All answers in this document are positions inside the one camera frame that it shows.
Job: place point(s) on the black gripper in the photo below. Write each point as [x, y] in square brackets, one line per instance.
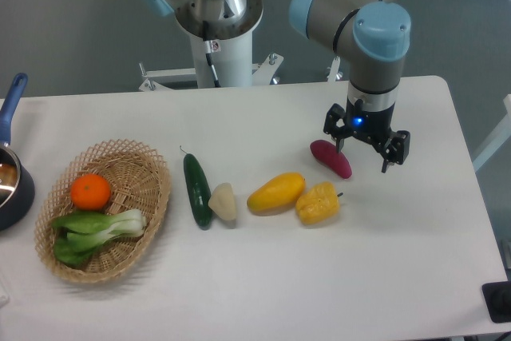
[367, 118]

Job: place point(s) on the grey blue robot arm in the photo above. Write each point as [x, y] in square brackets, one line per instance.
[373, 36]

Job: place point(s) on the yellow mango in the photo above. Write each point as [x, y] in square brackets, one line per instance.
[278, 194]

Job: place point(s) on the purple sweet potato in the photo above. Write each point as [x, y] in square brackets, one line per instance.
[326, 154]

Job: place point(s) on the yellow bell pepper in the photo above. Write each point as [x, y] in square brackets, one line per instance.
[320, 203]

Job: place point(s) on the cream garlic piece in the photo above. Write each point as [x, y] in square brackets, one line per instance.
[223, 202]

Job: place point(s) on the green cucumber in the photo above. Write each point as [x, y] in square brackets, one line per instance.
[198, 190]

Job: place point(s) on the black device at edge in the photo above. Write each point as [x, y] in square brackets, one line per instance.
[497, 301]

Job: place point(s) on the woven wicker basket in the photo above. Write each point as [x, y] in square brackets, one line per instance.
[138, 177]

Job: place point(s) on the orange fruit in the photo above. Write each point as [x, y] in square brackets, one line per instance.
[90, 192]

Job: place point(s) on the green bok choy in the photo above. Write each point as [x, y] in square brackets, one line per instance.
[83, 233]

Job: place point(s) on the blue saucepan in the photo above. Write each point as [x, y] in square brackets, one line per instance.
[17, 185]

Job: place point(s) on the white frame at right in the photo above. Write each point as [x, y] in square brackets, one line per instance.
[497, 137]

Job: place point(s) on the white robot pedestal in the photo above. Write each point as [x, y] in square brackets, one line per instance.
[220, 36]

